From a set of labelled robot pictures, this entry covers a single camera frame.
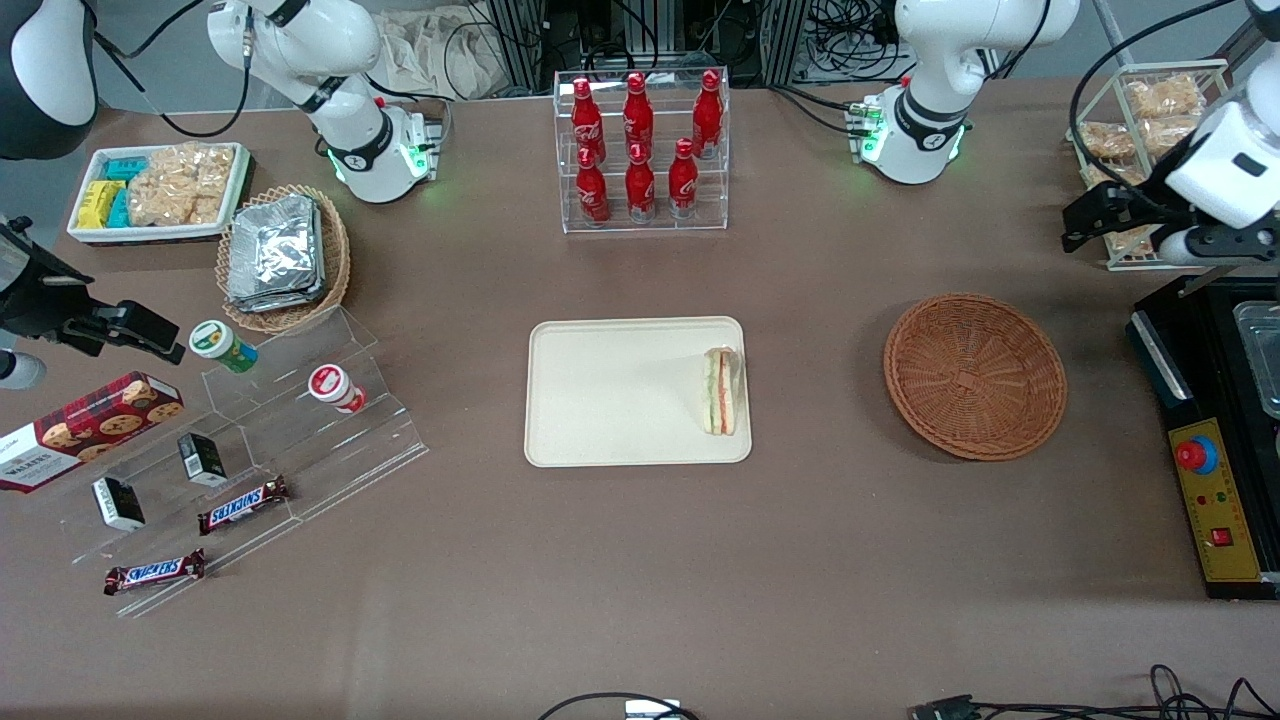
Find clear bag of fried snacks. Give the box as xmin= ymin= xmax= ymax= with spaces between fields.
xmin=1125 ymin=75 xmax=1207 ymax=121
xmin=1080 ymin=120 xmax=1141 ymax=163
xmin=1105 ymin=225 xmax=1166 ymax=263
xmin=1140 ymin=115 xmax=1203 ymax=163

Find silver foil-wrapped pack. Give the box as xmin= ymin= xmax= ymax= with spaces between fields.
xmin=230 ymin=195 xmax=324 ymax=289
xmin=225 ymin=268 xmax=329 ymax=313

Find empty round wicker basket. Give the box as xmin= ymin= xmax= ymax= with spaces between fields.
xmin=883 ymin=292 xmax=1068 ymax=462

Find white rectangular snack bin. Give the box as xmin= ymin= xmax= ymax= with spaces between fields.
xmin=68 ymin=143 xmax=251 ymax=245

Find green lid snack cup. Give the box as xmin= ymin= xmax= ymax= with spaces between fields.
xmin=190 ymin=320 xmax=259 ymax=374

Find clear bag of crackers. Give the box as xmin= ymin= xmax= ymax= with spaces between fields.
xmin=150 ymin=143 xmax=237 ymax=189
xmin=128 ymin=175 xmax=229 ymax=227

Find black floor cable bundle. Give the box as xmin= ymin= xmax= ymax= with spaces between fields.
xmin=975 ymin=665 xmax=1280 ymax=720

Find beige crumpled cloth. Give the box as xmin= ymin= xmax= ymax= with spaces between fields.
xmin=375 ymin=8 xmax=503 ymax=101

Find black cable with white plug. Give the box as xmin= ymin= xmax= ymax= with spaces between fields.
xmin=538 ymin=692 xmax=701 ymax=720

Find yellow control panel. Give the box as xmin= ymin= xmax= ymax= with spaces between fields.
xmin=1168 ymin=418 xmax=1264 ymax=584

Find wicker basket holding foil packs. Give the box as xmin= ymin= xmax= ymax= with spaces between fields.
xmin=217 ymin=185 xmax=351 ymax=334

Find cream rectangular plastic tray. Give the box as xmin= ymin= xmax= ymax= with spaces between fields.
xmin=525 ymin=316 xmax=753 ymax=468

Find left gripper grey cylinder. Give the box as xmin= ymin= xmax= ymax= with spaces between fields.
xmin=1160 ymin=228 xmax=1280 ymax=267

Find red cola bottle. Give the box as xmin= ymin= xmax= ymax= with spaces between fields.
xmin=622 ymin=72 xmax=655 ymax=161
xmin=625 ymin=143 xmax=657 ymax=223
xmin=692 ymin=70 xmax=725 ymax=159
xmin=571 ymin=78 xmax=607 ymax=166
xmin=667 ymin=138 xmax=700 ymax=219
xmin=576 ymin=147 xmax=611 ymax=226

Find triangle sandwich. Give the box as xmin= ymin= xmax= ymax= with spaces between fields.
xmin=700 ymin=346 xmax=747 ymax=437

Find white wire snack rack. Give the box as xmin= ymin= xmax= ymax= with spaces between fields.
xmin=1068 ymin=58 xmax=1243 ymax=273

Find clear acrylic stepped display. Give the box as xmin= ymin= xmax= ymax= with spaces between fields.
xmin=20 ymin=305 xmax=431 ymax=618

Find Snickers chocolate bar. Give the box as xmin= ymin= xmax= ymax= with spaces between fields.
xmin=104 ymin=548 xmax=207 ymax=596
xmin=197 ymin=476 xmax=291 ymax=536

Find black appliance housing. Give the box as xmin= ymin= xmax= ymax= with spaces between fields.
xmin=1128 ymin=272 xmax=1280 ymax=601

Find steel pan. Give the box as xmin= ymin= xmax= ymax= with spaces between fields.
xmin=1235 ymin=300 xmax=1280 ymax=421

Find small black carton box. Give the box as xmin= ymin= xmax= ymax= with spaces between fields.
xmin=178 ymin=432 xmax=228 ymax=488
xmin=92 ymin=477 xmax=146 ymax=532

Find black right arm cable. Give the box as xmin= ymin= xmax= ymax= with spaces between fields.
xmin=93 ymin=0 xmax=253 ymax=139

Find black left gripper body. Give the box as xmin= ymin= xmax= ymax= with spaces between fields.
xmin=1120 ymin=150 xmax=1280 ymax=251

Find clear acrylic bottle rack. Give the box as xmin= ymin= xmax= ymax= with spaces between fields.
xmin=553 ymin=68 xmax=731 ymax=234

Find red tartan cookie box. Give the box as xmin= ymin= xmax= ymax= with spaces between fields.
xmin=0 ymin=372 xmax=186 ymax=493

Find red lid snack cup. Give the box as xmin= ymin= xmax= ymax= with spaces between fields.
xmin=308 ymin=365 xmax=367 ymax=414

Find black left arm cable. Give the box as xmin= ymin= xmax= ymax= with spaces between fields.
xmin=1068 ymin=0 xmax=1251 ymax=136

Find aluminium frame post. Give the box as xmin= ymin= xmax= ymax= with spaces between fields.
xmin=490 ymin=0 xmax=547 ymax=91
xmin=760 ymin=0 xmax=807 ymax=86

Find tangled black background cables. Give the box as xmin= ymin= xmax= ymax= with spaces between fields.
xmin=805 ymin=0 xmax=913 ymax=83

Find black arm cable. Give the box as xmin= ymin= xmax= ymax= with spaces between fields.
xmin=93 ymin=0 xmax=253 ymax=139
xmin=1068 ymin=0 xmax=1251 ymax=136

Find yellow snack pack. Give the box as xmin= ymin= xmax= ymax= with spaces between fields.
xmin=78 ymin=180 xmax=126 ymax=229

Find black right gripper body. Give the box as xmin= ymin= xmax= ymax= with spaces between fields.
xmin=0 ymin=215 xmax=101 ymax=343

